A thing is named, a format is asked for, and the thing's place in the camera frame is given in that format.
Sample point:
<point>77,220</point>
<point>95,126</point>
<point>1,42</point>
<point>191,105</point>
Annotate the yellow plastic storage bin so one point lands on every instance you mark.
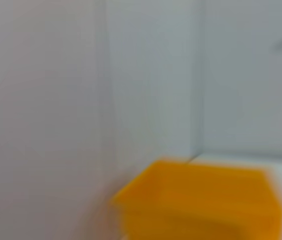
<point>200,202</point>

